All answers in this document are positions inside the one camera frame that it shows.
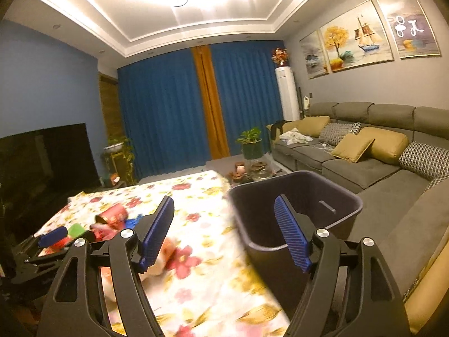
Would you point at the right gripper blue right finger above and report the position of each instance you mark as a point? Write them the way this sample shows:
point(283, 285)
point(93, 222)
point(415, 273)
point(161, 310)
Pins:
point(372, 304)

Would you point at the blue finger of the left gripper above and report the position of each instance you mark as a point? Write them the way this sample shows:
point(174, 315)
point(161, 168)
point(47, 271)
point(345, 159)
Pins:
point(53, 237)

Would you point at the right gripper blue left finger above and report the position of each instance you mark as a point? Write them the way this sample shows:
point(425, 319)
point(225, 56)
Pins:
point(75, 304)

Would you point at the green foam fruit net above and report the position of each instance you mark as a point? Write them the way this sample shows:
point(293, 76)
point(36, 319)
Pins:
point(75, 230)

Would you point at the blue foam fruit net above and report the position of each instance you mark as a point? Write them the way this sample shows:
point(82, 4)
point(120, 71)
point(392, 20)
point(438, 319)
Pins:
point(131, 223)

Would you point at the black television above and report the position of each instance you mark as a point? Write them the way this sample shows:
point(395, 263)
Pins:
point(39, 170)

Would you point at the floral tablecloth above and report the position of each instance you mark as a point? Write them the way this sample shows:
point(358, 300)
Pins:
point(203, 283)

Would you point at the glass jar on floor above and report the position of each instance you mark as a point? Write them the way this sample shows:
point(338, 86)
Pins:
point(260, 170)

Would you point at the plant on wooden stand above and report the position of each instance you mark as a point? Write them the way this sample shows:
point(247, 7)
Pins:
point(119, 158)

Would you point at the potted green plant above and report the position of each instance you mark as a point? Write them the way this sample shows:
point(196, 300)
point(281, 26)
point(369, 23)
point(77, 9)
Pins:
point(251, 143)

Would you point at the white cloth on sofa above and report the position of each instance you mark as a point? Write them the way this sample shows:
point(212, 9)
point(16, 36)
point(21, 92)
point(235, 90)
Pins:
point(293, 137)

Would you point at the blue curtain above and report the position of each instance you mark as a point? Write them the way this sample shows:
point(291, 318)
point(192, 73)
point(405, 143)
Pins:
point(163, 110)

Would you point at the orange curtain strip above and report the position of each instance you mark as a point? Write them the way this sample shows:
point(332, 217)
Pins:
point(214, 121)

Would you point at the yellow square cushion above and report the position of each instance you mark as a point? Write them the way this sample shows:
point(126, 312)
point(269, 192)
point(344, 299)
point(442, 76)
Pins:
point(352, 147)

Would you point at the patterned cushion far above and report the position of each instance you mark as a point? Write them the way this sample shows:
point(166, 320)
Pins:
point(333, 133)

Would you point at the patterned cushion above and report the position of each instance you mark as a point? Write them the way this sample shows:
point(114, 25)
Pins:
point(427, 161)
point(333, 133)

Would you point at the yellow cushion far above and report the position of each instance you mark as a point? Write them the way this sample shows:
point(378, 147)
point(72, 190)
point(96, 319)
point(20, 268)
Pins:
point(311, 126)

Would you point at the grey sectional sofa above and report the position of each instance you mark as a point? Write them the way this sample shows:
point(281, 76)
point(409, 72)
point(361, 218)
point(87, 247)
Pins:
point(406, 214)

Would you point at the white standing air conditioner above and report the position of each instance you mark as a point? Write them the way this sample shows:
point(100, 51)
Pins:
point(288, 93)

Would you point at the yellow cushion large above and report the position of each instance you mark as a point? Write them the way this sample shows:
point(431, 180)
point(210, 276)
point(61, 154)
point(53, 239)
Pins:
point(386, 146)

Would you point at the patterned cushion near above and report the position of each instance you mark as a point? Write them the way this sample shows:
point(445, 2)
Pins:
point(427, 161)

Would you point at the left landscape painting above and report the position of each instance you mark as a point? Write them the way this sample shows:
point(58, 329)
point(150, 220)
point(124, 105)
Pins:
point(313, 54)

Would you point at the flower ornament on conditioner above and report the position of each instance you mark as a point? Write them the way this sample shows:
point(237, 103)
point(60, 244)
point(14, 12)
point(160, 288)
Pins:
point(280, 57)

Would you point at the middle sailboat painting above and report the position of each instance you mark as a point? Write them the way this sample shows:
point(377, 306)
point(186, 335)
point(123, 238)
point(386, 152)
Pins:
point(356, 38)

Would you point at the right calligraphy painting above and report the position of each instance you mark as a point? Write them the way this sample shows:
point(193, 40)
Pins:
point(410, 27)

